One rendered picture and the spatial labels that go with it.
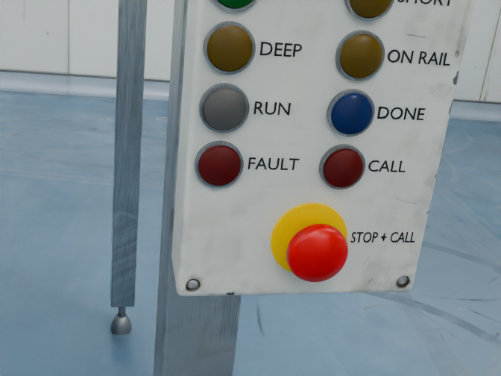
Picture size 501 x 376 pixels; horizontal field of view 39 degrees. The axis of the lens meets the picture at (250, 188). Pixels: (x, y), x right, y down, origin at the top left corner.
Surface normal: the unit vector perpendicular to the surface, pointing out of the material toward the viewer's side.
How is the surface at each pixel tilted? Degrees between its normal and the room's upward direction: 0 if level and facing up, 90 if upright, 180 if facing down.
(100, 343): 0
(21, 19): 90
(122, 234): 90
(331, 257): 89
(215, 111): 90
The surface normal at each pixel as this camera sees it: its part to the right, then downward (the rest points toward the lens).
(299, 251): -0.21, 0.25
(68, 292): 0.10, -0.92
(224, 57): 0.16, 0.44
